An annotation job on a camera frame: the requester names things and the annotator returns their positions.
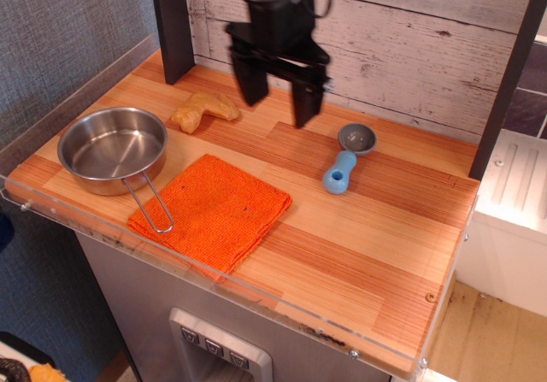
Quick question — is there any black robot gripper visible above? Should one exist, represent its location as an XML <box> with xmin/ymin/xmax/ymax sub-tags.
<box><xmin>226</xmin><ymin>0</ymin><xmax>332</xmax><ymax>128</ymax></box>

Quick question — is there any blue handled grey spoon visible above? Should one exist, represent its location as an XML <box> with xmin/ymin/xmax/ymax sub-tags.
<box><xmin>322</xmin><ymin>123</ymin><xmax>377</xmax><ymax>195</ymax></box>

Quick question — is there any orange knitted napkin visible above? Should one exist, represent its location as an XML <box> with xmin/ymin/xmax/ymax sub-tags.
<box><xmin>127</xmin><ymin>155</ymin><xmax>292</xmax><ymax>279</ymax></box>

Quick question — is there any yellow toy ginger piece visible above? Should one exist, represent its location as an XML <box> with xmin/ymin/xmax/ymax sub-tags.
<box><xmin>171</xmin><ymin>92</ymin><xmax>240</xmax><ymax>134</ymax></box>

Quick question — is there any stainless steel pot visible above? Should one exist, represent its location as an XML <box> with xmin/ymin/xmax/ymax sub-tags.
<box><xmin>57</xmin><ymin>107</ymin><xmax>174</xmax><ymax>234</ymax></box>

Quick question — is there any clear acrylic edge guard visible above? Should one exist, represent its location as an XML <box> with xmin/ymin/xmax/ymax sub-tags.
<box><xmin>4</xmin><ymin>168</ymin><xmax>478</xmax><ymax>381</ymax></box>

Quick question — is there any grey toy fridge cabinet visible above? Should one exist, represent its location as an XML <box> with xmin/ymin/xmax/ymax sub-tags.
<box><xmin>77</xmin><ymin>233</ymin><xmax>391</xmax><ymax>381</ymax></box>

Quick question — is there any silver dispenser panel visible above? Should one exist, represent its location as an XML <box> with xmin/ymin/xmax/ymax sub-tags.
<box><xmin>169</xmin><ymin>308</ymin><xmax>274</xmax><ymax>381</ymax></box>

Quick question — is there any white toy sink unit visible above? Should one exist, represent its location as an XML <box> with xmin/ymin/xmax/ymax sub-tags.
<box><xmin>456</xmin><ymin>130</ymin><xmax>546</xmax><ymax>315</ymax></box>

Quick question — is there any yellow object bottom left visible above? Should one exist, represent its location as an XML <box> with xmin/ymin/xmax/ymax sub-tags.
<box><xmin>28</xmin><ymin>364</ymin><xmax>68</xmax><ymax>382</ymax></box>

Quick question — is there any dark right post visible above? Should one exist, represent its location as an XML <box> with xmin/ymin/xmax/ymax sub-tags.
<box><xmin>468</xmin><ymin>0</ymin><xmax>546</xmax><ymax>180</ymax></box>

